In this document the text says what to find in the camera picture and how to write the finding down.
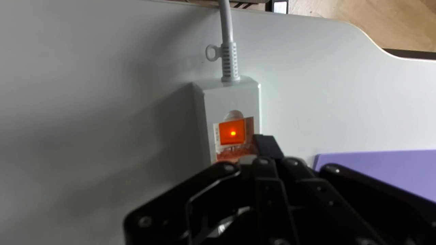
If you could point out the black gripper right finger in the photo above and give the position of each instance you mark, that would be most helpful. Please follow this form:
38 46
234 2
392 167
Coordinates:
338 205

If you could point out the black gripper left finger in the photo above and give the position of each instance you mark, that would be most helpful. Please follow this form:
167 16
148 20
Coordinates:
223 204

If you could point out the purple mat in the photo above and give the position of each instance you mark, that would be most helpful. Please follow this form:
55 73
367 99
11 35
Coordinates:
412 170

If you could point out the white power strip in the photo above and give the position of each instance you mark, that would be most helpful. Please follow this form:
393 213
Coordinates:
227 117

